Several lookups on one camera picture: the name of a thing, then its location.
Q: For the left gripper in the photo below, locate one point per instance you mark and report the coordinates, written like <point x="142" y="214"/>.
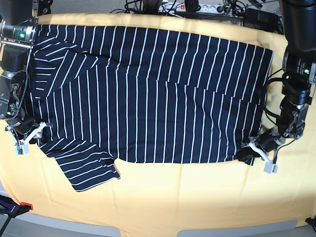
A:
<point x="268" y="140"/>

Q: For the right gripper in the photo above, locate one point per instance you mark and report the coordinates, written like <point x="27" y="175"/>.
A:
<point x="21" y="127"/>

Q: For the navy white striped T-shirt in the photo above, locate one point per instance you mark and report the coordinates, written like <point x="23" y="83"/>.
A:
<point x="143" y="96"/>

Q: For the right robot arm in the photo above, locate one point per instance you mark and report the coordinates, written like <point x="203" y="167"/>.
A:
<point x="18" y="25"/>

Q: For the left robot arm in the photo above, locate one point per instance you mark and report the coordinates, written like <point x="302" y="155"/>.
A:
<point x="299" y="67"/>

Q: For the blue black bar clamp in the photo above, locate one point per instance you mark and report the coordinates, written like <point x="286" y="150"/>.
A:
<point x="9" y="207"/>

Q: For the black clamp right corner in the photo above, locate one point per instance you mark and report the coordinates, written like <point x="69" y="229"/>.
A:
<point x="311" y="221"/>

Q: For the yellow table cloth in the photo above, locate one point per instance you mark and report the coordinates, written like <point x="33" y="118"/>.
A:
<point x="160" y="200"/>

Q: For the black power adapter brick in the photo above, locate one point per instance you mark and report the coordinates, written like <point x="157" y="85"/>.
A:
<point x="261" y="18"/>

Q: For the white power strip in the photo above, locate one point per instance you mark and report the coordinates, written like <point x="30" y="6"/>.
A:
<point x="202" y="8"/>

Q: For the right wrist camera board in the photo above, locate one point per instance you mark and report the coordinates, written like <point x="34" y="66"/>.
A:
<point x="21" y="149"/>

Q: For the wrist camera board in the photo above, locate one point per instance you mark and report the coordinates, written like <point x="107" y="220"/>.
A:
<point x="21" y="149"/>
<point x="270" y="168"/>

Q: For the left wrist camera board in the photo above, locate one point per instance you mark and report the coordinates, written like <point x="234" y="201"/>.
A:
<point x="270" y="168"/>

